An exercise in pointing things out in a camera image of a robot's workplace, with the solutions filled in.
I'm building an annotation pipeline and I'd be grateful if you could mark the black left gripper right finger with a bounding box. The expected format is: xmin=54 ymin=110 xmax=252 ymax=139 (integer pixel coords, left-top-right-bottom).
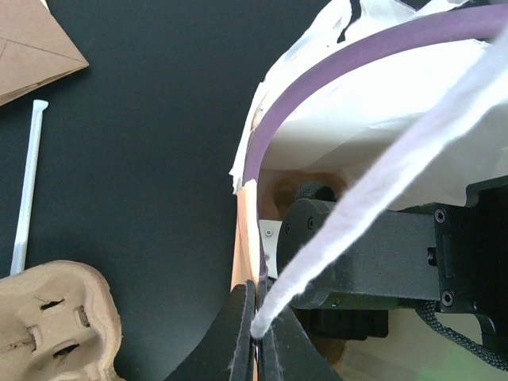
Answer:
xmin=260 ymin=307 xmax=343 ymax=381

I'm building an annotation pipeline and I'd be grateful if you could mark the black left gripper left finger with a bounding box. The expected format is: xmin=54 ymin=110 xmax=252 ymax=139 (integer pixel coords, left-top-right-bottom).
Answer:
xmin=167 ymin=280 xmax=256 ymax=381

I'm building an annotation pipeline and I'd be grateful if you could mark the cardboard cup carrier stack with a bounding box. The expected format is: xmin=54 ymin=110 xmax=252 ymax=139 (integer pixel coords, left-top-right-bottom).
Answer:
xmin=1 ymin=260 xmax=122 ymax=381

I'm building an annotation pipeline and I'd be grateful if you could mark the yellow paper takeout bag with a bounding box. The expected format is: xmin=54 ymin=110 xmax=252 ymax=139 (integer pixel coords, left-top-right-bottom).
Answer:
xmin=228 ymin=0 xmax=508 ymax=381

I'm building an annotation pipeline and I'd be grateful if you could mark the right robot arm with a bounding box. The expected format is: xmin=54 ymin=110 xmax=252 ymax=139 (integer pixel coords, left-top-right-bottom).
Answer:
xmin=291 ymin=177 xmax=507 ymax=370

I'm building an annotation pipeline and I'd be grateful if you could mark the white wrapped straw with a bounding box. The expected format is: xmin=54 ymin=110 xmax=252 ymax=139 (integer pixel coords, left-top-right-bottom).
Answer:
xmin=10 ymin=99 xmax=48 ymax=275

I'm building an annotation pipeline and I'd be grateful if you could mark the brown flat paper bag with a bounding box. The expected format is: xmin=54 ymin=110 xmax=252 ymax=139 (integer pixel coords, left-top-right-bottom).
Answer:
xmin=1 ymin=0 xmax=89 ymax=105

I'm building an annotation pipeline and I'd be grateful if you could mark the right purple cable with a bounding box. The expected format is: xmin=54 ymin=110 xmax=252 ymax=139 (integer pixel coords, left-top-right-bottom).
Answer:
xmin=241 ymin=3 xmax=508 ymax=287

